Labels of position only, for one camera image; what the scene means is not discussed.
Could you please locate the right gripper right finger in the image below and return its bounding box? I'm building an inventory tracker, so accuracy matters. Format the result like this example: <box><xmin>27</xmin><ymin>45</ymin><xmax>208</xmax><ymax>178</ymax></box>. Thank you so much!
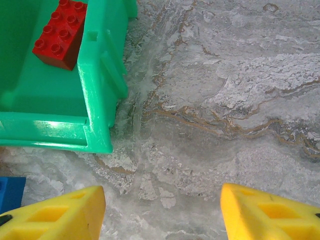
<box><xmin>219</xmin><ymin>182</ymin><xmax>320</xmax><ymax>240</ymax></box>

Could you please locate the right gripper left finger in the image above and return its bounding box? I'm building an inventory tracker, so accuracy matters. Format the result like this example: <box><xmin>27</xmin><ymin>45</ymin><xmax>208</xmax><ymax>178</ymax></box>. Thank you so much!
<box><xmin>0</xmin><ymin>185</ymin><xmax>106</xmax><ymax>240</ymax></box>

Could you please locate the small blue lego brick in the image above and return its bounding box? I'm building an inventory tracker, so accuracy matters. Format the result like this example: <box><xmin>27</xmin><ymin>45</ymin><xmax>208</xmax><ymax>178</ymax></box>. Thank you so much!
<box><xmin>0</xmin><ymin>176</ymin><xmax>27</xmax><ymax>215</ymax></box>

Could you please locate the red lego brick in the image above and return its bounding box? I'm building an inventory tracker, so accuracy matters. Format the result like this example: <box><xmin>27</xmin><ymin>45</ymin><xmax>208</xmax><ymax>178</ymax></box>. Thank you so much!
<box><xmin>31</xmin><ymin>0</ymin><xmax>88</xmax><ymax>72</ymax></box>

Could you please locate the green plastic bin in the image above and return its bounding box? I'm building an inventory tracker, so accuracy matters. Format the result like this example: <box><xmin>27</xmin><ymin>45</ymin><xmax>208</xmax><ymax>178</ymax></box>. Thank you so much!
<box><xmin>0</xmin><ymin>0</ymin><xmax>139</xmax><ymax>155</ymax></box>

